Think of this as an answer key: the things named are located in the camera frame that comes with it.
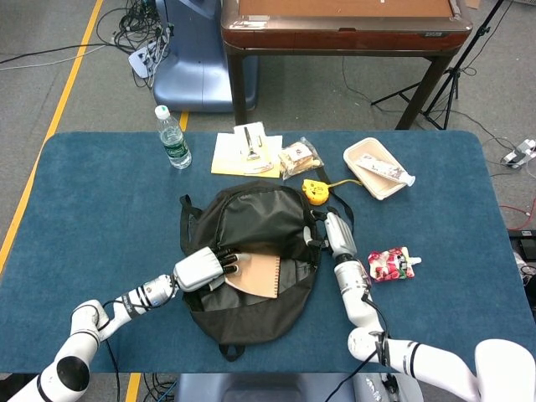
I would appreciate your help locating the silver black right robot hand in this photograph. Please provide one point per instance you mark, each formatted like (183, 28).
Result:
(341, 234)

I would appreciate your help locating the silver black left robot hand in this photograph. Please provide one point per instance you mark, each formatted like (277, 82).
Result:
(197, 268)

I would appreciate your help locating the brown spiral notebook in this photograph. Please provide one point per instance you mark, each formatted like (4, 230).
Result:
(259, 276)

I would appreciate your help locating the black fabric backpack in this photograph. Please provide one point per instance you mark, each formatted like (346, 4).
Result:
(259, 218)

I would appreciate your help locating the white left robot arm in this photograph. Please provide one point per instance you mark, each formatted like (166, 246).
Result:
(84, 326)

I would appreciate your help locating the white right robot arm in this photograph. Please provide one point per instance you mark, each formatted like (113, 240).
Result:
(360, 301)

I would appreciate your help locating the bread in clear bag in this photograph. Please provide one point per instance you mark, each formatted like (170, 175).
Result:
(297, 159)

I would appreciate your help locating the yellow tape measure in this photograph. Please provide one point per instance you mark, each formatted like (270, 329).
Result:
(314, 192)

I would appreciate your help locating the red pink snack pouch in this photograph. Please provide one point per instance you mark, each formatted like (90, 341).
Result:
(389, 264)

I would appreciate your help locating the white toothpaste tube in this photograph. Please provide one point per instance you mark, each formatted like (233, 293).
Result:
(385, 169)

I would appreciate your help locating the beige plastic food container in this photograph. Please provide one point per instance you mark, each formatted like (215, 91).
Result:
(364, 146)

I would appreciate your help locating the blue felt table cloth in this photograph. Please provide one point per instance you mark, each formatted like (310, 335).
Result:
(104, 209)

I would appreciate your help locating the pale yellow paper pad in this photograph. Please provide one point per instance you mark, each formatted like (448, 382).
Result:
(226, 155)

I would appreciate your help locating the razor in blister card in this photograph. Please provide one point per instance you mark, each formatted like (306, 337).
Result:
(251, 146)

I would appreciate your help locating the clear plastic water bottle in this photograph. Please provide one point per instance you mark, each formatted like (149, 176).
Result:
(173, 142)

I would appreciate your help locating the blue robot torso base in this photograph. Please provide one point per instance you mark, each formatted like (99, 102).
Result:
(251, 389)

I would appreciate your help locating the brown mahjong table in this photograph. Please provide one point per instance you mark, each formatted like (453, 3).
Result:
(335, 39)

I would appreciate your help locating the black tripod stand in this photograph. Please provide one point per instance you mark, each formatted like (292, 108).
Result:
(452, 71)

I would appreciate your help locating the white power strip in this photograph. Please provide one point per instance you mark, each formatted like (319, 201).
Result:
(140, 60)
(521, 153)

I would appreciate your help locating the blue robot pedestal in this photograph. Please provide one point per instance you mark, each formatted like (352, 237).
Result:
(197, 63)

